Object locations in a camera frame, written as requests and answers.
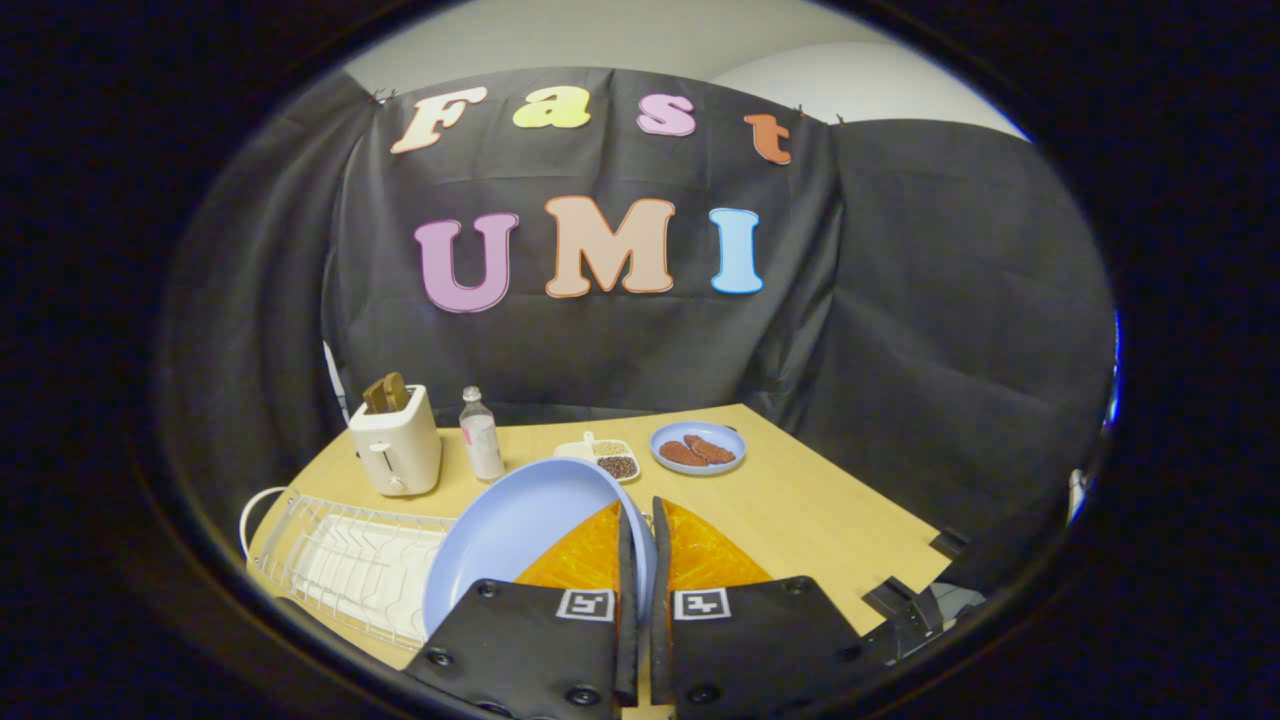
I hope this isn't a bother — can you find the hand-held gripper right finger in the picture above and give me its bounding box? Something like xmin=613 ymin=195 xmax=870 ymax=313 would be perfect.
xmin=650 ymin=497 xmax=867 ymax=720

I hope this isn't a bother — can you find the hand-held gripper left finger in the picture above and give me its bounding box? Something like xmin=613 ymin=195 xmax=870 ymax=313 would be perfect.
xmin=402 ymin=503 xmax=641 ymax=720

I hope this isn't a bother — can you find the white wire dish rack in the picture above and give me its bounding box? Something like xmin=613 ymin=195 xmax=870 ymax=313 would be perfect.
xmin=250 ymin=488 xmax=459 ymax=652

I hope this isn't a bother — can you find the white divided condiment dish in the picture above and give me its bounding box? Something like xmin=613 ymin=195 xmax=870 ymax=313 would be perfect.
xmin=553 ymin=431 xmax=642 ymax=484

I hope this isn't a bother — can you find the small blue plate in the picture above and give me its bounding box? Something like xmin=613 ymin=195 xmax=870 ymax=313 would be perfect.
xmin=650 ymin=421 xmax=748 ymax=476

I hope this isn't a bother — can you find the small clear bottle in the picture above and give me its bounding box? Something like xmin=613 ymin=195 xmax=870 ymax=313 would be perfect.
xmin=459 ymin=386 xmax=507 ymax=482

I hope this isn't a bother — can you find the black table clamp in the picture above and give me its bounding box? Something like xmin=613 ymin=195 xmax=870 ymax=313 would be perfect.
xmin=862 ymin=528 xmax=986 ymax=663

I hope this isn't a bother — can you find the cream toaster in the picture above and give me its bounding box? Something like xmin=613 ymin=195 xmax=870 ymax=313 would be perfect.
xmin=348 ymin=385 xmax=443 ymax=498

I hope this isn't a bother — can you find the black backdrop cloth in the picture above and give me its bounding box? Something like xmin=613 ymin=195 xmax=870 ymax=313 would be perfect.
xmin=158 ymin=66 xmax=1117 ymax=591

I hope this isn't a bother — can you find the brown toast slice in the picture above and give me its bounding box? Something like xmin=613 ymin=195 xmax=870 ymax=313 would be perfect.
xmin=362 ymin=372 xmax=410 ymax=415

